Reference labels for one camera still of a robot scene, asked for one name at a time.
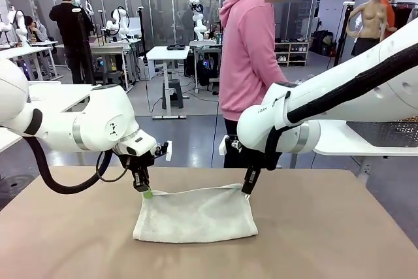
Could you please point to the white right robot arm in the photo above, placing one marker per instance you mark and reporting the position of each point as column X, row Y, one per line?
column 326, row 96

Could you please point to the white workbench desk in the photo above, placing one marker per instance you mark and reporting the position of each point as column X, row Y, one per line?
column 107, row 47

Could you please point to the white computer tower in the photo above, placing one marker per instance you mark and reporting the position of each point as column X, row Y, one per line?
column 148, row 68

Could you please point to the white shoe rack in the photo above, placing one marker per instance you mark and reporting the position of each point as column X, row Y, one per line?
column 294, row 52

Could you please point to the black computer case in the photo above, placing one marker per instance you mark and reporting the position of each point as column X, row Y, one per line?
column 204, row 74

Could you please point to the mannequin with tan hat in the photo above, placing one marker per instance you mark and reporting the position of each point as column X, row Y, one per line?
column 389, row 11

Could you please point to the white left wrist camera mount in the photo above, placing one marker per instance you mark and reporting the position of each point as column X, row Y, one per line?
column 168, row 151

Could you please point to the grey round floor plate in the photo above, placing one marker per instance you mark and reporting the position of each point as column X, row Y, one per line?
column 16, row 184

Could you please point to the man in black clothes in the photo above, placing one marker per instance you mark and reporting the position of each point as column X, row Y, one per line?
column 70, row 24

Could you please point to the black stand with white head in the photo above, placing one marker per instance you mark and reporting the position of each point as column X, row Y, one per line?
column 341, row 37

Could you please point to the person's right forearm pink sleeve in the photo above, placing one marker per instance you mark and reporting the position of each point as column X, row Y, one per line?
column 274, row 78

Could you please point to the long white desk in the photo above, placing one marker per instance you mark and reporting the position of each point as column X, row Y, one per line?
column 19, row 51

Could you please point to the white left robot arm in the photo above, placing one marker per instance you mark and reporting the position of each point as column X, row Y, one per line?
column 98, row 119

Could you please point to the clothes rack with garments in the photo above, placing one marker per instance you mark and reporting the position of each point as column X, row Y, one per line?
column 401, row 14

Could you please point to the black bag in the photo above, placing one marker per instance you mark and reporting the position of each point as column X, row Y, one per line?
column 321, row 42

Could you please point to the small white desk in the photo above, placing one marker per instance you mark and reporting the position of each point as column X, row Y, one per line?
column 168, row 53

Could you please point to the grey step stool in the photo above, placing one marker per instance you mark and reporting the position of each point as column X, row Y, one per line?
column 114, row 78
column 173, row 94

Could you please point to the black tripod pole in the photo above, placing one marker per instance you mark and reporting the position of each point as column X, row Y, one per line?
column 141, row 30

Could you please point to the person in pink hoodie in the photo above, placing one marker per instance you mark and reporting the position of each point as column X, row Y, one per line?
column 245, row 57

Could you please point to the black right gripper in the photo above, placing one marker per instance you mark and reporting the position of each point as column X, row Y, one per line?
column 254, row 164

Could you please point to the white towel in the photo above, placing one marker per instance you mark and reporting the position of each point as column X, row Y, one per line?
column 196, row 217

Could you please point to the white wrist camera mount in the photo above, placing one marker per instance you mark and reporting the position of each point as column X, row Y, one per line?
column 222, row 146
column 168, row 151

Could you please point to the seated person grey hoodie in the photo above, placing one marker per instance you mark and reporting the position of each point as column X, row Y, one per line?
column 38, row 30

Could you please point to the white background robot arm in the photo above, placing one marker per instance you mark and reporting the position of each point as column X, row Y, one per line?
column 199, row 27
column 122, row 24
column 20, row 24

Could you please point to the tan mannequin with dark trousers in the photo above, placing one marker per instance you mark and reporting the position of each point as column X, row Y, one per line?
column 369, row 17

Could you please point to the black tripod with white head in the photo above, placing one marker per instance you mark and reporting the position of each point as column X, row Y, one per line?
column 76, row 8

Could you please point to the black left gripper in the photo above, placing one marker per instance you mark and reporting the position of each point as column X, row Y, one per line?
column 137, row 161

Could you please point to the dark grey mesh basket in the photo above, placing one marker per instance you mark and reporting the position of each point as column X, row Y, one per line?
column 382, row 133

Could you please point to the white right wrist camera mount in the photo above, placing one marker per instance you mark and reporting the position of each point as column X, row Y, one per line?
column 222, row 146

